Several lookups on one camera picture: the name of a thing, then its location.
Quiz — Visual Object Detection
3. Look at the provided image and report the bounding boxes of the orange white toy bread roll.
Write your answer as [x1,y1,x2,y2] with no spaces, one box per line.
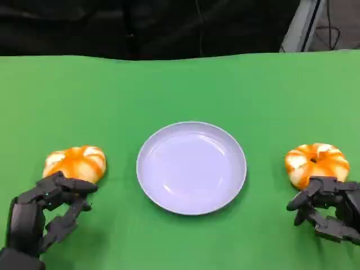
[284,142,350,190]
[42,145,107,186]

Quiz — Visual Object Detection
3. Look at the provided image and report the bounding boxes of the black floor cable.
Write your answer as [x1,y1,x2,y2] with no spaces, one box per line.
[312,0,341,51]

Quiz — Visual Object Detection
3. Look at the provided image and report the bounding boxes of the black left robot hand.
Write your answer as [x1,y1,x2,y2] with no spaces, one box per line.
[5,170,100,258]

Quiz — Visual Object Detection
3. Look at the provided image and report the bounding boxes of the grey metal frame post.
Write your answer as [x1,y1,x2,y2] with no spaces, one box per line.
[279,0,327,53]

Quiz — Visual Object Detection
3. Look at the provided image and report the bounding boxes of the black table drape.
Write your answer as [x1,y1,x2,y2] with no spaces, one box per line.
[0,0,299,61]

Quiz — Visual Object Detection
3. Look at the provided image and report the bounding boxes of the green table cloth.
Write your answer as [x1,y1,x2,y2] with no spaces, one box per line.
[0,49,360,270]

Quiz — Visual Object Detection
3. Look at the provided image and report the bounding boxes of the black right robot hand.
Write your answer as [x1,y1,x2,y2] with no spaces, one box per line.
[286,175,360,245]

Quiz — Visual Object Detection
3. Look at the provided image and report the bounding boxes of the lilac plate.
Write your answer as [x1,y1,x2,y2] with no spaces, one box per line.
[136,121,248,217]

